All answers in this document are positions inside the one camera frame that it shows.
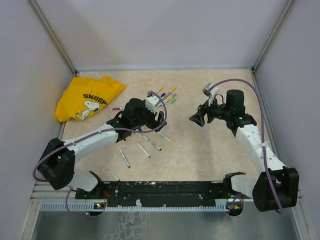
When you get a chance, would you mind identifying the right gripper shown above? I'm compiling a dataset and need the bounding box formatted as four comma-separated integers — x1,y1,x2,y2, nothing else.
189,94,231,127

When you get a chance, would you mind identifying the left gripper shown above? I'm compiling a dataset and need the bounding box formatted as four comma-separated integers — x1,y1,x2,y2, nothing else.
132,99,167,133

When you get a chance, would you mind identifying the peach capped pen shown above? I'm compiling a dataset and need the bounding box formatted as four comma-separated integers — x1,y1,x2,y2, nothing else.
157,132,171,142

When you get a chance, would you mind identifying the light green capped pen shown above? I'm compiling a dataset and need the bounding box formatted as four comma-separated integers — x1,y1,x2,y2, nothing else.
165,98,176,109

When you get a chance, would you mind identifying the black capped pen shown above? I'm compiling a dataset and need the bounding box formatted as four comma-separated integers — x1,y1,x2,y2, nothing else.
107,169,120,181

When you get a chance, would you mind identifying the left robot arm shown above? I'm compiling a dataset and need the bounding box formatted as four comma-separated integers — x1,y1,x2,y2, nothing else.
32,96,168,199

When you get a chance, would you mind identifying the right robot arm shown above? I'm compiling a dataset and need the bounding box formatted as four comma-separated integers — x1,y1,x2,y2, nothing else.
189,87,299,212

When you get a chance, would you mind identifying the grey capped pen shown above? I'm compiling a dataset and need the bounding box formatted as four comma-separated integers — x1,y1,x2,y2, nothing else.
164,93,177,103

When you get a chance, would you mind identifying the yellow Snoopy t-shirt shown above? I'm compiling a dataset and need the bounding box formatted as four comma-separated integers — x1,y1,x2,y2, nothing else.
54,75,126,123

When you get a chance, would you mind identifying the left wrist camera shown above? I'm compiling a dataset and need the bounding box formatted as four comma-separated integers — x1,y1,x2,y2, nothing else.
145,91,160,114

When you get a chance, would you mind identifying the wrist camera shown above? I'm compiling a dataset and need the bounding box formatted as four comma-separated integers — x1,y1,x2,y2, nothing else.
202,83,219,106
145,91,160,114

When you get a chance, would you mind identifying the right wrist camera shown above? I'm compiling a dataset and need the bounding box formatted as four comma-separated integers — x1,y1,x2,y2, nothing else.
202,83,219,106

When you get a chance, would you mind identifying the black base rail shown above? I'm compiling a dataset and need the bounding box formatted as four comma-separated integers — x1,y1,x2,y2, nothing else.
75,181,239,208

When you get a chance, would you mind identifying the aluminium frame rail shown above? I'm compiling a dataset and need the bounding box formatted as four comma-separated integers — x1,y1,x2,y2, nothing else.
32,181,303,201

